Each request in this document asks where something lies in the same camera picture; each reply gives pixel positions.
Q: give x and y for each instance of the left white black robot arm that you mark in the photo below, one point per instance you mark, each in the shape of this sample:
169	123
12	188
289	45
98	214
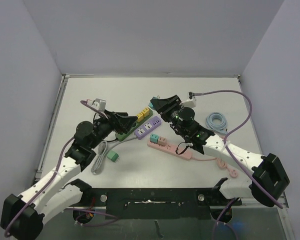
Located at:
25	215

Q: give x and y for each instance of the aluminium frame rail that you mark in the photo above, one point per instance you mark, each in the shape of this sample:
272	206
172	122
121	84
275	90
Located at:
221	107

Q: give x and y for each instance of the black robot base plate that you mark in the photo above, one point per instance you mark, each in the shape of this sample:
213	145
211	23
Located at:
155	203

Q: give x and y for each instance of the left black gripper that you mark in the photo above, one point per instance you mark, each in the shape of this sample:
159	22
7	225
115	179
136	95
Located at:
122	124

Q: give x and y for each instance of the purple power strip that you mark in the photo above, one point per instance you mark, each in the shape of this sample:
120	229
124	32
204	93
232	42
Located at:
147	127

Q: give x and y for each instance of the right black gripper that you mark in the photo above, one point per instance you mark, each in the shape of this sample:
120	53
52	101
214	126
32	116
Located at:
169	105

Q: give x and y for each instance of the pink power strip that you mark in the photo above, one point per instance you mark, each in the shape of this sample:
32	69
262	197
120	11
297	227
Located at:
170	149

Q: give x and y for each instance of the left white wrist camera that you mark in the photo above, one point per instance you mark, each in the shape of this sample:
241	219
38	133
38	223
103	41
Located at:
99	104

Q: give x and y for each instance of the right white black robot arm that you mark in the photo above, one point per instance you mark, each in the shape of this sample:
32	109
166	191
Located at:
268	176

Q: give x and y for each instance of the yellow charger plug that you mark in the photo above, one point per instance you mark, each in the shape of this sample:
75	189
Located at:
140	117
145	112

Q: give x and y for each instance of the green charger plug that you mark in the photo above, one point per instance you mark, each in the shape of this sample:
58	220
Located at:
112	156

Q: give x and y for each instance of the green power strip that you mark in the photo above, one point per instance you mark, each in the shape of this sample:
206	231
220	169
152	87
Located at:
121	137

